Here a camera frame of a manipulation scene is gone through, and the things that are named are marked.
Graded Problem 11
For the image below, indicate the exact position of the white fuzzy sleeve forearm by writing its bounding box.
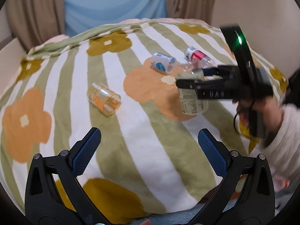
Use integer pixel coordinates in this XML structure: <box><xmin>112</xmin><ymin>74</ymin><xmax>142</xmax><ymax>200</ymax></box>
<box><xmin>261</xmin><ymin>104</ymin><xmax>299</xmax><ymax>182</ymax></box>

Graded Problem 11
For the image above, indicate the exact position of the clear cup red label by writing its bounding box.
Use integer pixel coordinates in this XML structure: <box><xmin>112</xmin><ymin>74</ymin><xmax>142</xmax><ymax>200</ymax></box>
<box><xmin>184</xmin><ymin>46</ymin><xmax>216</xmax><ymax>69</ymax></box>

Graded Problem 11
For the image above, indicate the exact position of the white cup blue logo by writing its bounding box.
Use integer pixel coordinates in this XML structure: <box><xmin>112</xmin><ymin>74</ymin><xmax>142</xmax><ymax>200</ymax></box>
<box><xmin>150</xmin><ymin>52</ymin><xmax>176</xmax><ymax>74</ymax></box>

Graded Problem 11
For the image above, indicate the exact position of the clear cup orange label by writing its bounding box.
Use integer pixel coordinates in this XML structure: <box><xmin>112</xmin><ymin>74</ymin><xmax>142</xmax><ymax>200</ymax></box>
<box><xmin>87</xmin><ymin>83</ymin><xmax>122</xmax><ymax>116</ymax></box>

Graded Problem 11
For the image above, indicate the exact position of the person's right hand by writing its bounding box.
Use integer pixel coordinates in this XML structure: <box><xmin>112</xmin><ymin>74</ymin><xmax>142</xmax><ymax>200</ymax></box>
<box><xmin>232</xmin><ymin>97</ymin><xmax>284</xmax><ymax>148</ymax></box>

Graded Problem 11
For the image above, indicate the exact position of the right brown curtain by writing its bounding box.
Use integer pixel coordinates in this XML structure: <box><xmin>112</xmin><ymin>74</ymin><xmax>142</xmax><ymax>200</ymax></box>
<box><xmin>165</xmin><ymin>0</ymin><xmax>215</xmax><ymax>24</ymax></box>

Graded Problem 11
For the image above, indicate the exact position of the brown curtain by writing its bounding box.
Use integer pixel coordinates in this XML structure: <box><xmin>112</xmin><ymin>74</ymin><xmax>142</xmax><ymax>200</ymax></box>
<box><xmin>165</xmin><ymin>0</ymin><xmax>215</xmax><ymax>24</ymax></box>
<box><xmin>6</xmin><ymin>0</ymin><xmax>65</xmax><ymax>51</ymax></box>

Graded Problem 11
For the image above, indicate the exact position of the green striped flower blanket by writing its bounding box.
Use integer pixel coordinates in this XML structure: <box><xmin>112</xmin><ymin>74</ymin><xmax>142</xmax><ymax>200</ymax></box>
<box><xmin>1</xmin><ymin>19</ymin><xmax>257</xmax><ymax>224</ymax></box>

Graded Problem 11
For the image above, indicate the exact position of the light blue window cloth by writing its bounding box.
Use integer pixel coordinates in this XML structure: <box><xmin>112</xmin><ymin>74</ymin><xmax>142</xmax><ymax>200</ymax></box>
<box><xmin>64</xmin><ymin>0</ymin><xmax>167</xmax><ymax>37</ymax></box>

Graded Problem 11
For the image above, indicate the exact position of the left brown curtain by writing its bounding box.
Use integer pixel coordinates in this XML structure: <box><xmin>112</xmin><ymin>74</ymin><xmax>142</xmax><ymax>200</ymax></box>
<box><xmin>6</xmin><ymin>0</ymin><xmax>65</xmax><ymax>51</ymax></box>

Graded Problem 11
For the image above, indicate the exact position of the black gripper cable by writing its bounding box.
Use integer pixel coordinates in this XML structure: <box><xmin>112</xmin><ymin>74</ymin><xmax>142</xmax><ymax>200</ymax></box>
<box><xmin>233</xmin><ymin>99</ymin><xmax>256</xmax><ymax>135</ymax></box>

